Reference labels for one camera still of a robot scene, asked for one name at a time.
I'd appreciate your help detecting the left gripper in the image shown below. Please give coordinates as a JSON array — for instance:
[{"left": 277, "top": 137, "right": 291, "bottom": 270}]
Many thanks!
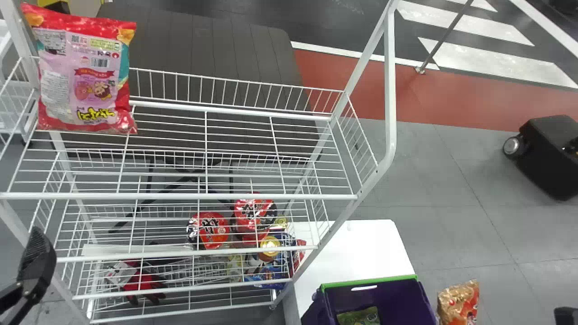
[{"left": 0, "top": 226, "right": 57, "bottom": 325}]

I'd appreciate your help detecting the red snack packet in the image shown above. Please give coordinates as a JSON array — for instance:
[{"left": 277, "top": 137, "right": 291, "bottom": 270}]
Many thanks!
[
  {"left": 20, "top": 2, "right": 138, "bottom": 135},
  {"left": 121, "top": 259, "right": 167, "bottom": 307}
]

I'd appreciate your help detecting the red noodle cup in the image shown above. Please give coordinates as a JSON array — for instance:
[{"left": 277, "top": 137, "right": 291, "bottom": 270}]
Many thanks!
[
  {"left": 186, "top": 211, "right": 231, "bottom": 251},
  {"left": 233, "top": 197, "right": 278, "bottom": 245}
]

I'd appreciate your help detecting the blue snack packet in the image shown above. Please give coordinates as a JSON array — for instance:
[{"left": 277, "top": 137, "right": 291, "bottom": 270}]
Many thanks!
[{"left": 243, "top": 232, "right": 298, "bottom": 290}]

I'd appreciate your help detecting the yellow can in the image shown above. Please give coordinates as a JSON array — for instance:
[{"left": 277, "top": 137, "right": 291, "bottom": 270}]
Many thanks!
[{"left": 259, "top": 235, "right": 282, "bottom": 263}]

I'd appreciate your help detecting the black side table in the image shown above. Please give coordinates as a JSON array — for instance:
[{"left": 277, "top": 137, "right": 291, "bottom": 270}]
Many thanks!
[{"left": 59, "top": 4, "right": 324, "bottom": 235}]

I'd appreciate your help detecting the green snack packet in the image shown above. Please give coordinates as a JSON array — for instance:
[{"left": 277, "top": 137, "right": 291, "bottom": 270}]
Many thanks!
[{"left": 336, "top": 306, "right": 381, "bottom": 325}]

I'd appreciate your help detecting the white slab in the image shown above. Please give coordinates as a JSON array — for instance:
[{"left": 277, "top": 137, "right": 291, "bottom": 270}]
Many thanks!
[{"left": 282, "top": 219, "right": 415, "bottom": 325}]

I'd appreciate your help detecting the purple crate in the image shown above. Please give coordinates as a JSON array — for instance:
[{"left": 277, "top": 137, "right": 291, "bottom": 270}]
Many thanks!
[{"left": 301, "top": 274, "right": 438, "bottom": 325}]

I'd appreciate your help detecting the orange snack packet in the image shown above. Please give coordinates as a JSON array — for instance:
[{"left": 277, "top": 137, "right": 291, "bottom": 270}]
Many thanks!
[{"left": 436, "top": 279, "right": 480, "bottom": 325}]

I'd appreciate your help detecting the black wheeled case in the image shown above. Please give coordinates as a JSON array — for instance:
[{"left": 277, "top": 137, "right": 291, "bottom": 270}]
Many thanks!
[{"left": 503, "top": 115, "right": 578, "bottom": 202}]

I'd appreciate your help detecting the white wire rack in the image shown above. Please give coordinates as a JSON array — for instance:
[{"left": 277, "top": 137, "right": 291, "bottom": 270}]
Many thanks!
[
  {"left": 0, "top": 0, "right": 400, "bottom": 324},
  {"left": 0, "top": 20, "right": 39, "bottom": 147}
]

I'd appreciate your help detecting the grey metal post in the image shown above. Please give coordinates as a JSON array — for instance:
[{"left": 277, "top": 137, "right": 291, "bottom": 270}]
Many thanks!
[{"left": 415, "top": 0, "right": 475, "bottom": 75}]

